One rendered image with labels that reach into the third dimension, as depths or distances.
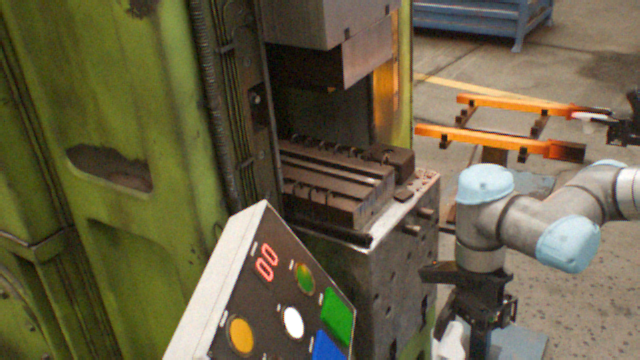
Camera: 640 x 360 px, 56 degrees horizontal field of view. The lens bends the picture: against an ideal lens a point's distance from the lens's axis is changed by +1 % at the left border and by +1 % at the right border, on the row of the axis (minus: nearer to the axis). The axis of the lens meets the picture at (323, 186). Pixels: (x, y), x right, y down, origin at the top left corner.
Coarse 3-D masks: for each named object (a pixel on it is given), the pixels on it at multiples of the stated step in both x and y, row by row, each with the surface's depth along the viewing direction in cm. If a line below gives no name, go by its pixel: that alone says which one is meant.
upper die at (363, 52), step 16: (368, 32) 120; (384, 32) 126; (272, 48) 123; (288, 48) 120; (304, 48) 118; (336, 48) 114; (352, 48) 116; (368, 48) 121; (384, 48) 127; (272, 64) 125; (288, 64) 122; (304, 64) 120; (320, 64) 118; (336, 64) 116; (352, 64) 118; (368, 64) 123; (304, 80) 122; (320, 80) 120; (336, 80) 117; (352, 80) 119
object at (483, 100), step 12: (468, 96) 183; (480, 96) 182; (492, 96) 181; (504, 108) 178; (516, 108) 177; (528, 108) 175; (540, 108) 173; (552, 108) 172; (564, 108) 171; (576, 108) 169; (588, 108) 169; (600, 108) 168
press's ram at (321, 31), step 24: (264, 0) 111; (288, 0) 108; (312, 0) 106; (336, 0) 108; (360, 0) 115; (384, 0) 122; (264, 24) 114; (288, 24) 111; (312, 24) 108; (336, 24) 109; (360, 24) 117; (312, 48) 111
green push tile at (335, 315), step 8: (328, 288) 103; (328, 296) 101; (336, 296) 103; (328, 304) 100; (336, 304) 102; (328, 312) 99; (336, 312) 101; (344, 312) 103; (328, 320) 98; (336, 320) 100; (344, 320) 102; (328, 328) 98; (336, 328) 99; (344, 328) 101; (336, 336) 99; (344, 336) 100; (344, 344) 99
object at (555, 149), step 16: (416, 128) 168; (432, 128) 167; (448, 128) 166; (480, 144) 161; (496, 144) 159; (512, 144) 157; (528, 144) 155; (544, 144) 154; (560, 144) 151; (576, 144) 151; (576, 160) 151
